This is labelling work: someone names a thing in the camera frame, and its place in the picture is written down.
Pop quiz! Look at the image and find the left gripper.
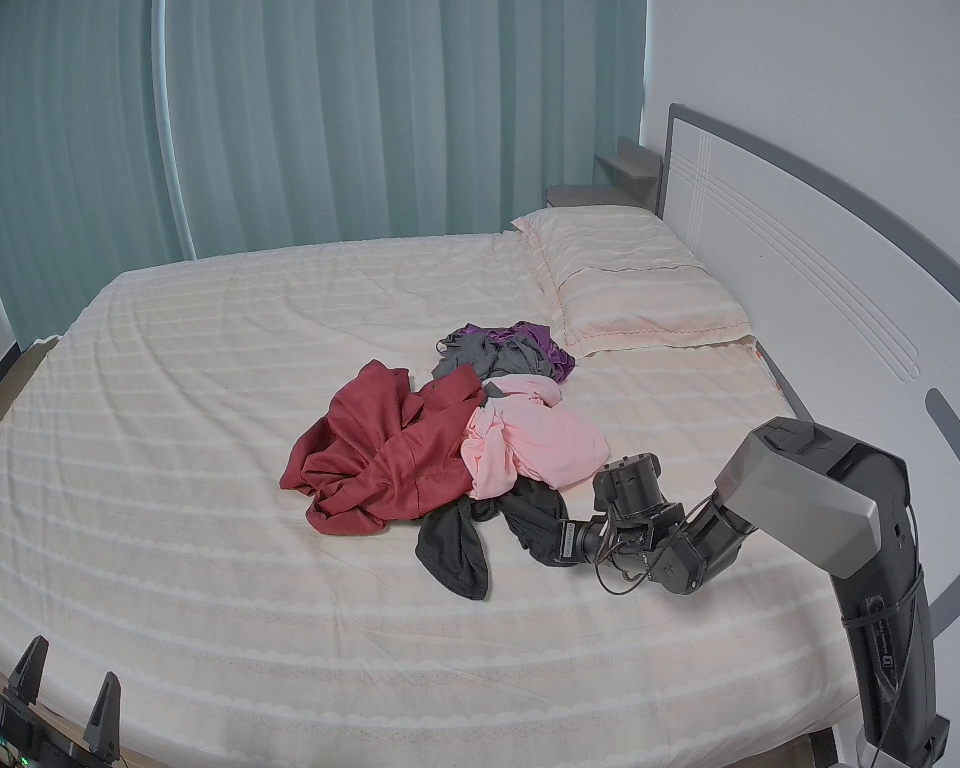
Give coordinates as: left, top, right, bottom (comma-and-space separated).
0, 636, 123, 768

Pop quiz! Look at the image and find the pink garment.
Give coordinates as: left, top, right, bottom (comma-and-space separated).
459, 375, 610, 502

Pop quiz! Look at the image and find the black T-shirt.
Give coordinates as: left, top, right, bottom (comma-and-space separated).
416, 476, 573, 601

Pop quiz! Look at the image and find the cream pillow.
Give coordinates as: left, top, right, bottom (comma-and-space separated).
511, 206, 756, 360

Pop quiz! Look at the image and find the bed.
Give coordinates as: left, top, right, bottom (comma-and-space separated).
0, 102, 960, 768

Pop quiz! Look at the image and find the black cable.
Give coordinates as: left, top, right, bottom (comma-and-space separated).
594, 558, 661, 600

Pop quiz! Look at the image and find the purple garment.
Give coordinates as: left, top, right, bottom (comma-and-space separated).
457, 321, 577, 385

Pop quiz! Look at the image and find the grey bedside table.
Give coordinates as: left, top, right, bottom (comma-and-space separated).
546, 136, 666, 219

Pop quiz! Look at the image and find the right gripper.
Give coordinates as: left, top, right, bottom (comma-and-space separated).
556, 517, 605, 569

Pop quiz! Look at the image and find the blue-green curtain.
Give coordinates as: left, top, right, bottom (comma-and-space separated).
0, 0, 190, 354
159, 0, 651, 261

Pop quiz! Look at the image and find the dark red shirt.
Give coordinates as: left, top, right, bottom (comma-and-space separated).
281, 360, 489, 538

